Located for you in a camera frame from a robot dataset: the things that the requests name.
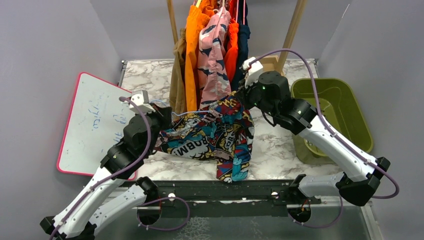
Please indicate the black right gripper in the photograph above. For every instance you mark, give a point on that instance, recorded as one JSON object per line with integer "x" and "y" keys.
{"x": 243, "y": 93}

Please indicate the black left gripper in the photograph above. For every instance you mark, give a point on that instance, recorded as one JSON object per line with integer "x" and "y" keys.
{"x": 163, "y": 114}

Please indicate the colourful comic print shorts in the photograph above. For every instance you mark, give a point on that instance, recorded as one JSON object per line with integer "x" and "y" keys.
{"x": 223, "y": 131}

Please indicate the navy blue shorts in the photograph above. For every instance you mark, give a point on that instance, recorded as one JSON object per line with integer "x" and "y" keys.
{"x": 243, "y": 36}

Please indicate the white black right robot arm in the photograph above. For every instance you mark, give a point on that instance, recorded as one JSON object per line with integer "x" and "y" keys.
{"x": 361, "y": 173}

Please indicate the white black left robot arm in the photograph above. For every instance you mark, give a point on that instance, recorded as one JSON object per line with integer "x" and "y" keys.
{"x": 88, "y": 213}

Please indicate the tan brown shorts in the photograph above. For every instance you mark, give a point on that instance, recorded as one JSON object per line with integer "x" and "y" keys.
{"x": 177, "y": 95}

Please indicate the pink shark print shorts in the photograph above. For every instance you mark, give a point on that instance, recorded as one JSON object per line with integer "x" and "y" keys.
{"x": 214, "y": 83}

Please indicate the red orange shorts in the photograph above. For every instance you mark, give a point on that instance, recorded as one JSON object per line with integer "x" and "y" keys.
{"x": 230, "y": 58}

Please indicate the pink framed whiteboard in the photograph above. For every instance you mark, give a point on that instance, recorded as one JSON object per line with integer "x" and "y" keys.
{"x": 95, "y": 123}

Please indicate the olive green plastic basket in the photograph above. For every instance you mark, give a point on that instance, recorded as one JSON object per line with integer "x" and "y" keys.
{"x": 338, "y": 104}

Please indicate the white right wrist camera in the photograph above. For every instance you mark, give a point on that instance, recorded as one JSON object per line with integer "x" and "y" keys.
{"x": 252, "y": 69}

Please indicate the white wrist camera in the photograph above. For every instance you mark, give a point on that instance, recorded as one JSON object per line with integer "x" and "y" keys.
{"x": 252, "y": 69}
{"x": 141, "y": 100}

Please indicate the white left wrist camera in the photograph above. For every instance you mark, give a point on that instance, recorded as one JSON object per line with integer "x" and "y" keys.
{"x": 141, "y": 100}

